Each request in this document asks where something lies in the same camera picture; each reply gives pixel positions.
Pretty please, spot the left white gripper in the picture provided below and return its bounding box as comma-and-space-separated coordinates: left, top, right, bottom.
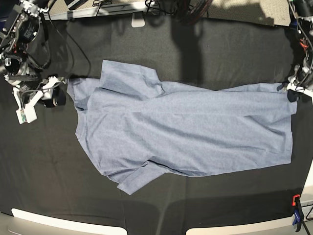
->
278, 82, 313, 103

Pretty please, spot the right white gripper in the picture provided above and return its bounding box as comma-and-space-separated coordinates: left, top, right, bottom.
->
13, 76, 67, 124

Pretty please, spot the white bracket top centre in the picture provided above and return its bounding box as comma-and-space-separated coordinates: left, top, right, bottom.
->
131, 12, 146, 28

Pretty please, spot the red black cable bundle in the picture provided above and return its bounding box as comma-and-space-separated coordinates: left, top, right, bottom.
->
176, 0, 213, 25

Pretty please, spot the blue clamp bottom right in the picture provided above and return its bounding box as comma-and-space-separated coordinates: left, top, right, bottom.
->
292, 194, 304, 233

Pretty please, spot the blue grey t-shirt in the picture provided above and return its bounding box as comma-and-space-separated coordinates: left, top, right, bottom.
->
67, 60, 297, 195

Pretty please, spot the black table cloth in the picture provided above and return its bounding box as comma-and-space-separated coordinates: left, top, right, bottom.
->
0, 15, 313, 235

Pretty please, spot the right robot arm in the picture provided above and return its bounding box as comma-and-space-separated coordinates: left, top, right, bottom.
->
0, 0, 67, 124

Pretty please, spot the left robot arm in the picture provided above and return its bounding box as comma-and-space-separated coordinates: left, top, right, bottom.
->
48, 0, 313, 112

